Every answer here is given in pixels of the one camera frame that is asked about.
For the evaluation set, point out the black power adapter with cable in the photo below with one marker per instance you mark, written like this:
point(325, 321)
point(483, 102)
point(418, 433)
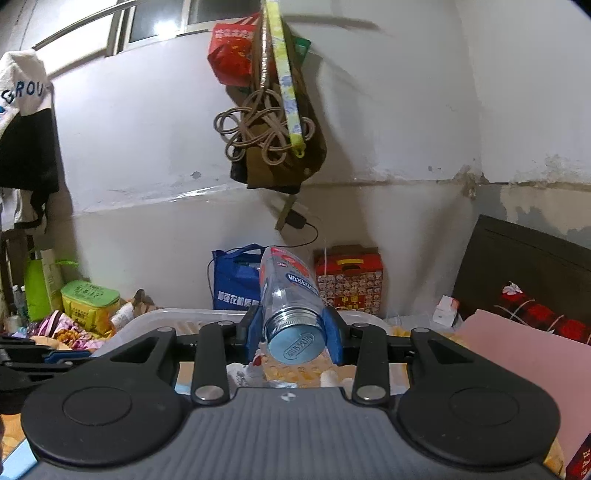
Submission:
point(297, 221)

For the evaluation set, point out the orange floral blanket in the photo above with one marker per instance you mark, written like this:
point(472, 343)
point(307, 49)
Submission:
point(58, 331)

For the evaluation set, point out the red patterned gift box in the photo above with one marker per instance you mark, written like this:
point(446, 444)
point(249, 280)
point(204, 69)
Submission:
point(350, 277)

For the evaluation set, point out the translucent white plastic basket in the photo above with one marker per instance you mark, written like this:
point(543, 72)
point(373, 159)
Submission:
point(189, 321)

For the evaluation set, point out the red hanging bag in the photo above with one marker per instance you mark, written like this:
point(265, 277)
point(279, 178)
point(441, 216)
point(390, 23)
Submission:
point(230, 51)

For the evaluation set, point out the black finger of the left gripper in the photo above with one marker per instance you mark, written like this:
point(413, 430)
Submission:
point(26, 353)

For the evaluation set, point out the dark wooden headboard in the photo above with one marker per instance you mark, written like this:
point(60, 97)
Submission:
point(553, 271)

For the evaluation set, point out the white black hanging garment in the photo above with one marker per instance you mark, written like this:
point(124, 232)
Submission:
point(29, 155)

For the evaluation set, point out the window with white frame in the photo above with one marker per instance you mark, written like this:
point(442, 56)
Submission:
point(135, 24)

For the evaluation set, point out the blue non-woven tote bag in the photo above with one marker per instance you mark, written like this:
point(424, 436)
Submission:
point(236, 277)

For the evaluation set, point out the red plaid pillow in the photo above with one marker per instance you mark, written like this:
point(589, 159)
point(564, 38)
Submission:
point(521, 308)

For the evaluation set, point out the small white red box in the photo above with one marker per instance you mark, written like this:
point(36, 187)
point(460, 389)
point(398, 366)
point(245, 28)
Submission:
point(446, 312)

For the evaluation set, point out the pink board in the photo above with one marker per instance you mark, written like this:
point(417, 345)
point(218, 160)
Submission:
point(556, 364)

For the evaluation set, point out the dark olive hanging bag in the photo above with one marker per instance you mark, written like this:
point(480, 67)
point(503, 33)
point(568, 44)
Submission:
point(257, 143)

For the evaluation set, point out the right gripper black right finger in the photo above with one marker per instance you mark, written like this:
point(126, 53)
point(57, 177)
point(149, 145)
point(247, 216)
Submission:
point(364, 346)

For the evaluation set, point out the green paper shopping bag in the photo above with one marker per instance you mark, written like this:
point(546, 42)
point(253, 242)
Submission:
point(43, 281)

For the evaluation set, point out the green yellow gift box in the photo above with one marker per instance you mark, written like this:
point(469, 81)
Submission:
point(89, 305)

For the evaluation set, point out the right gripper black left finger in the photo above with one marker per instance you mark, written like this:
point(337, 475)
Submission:
point(218, 345)

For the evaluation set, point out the clear bottle with blue cap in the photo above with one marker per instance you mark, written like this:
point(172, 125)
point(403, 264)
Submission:
point(292, 308)

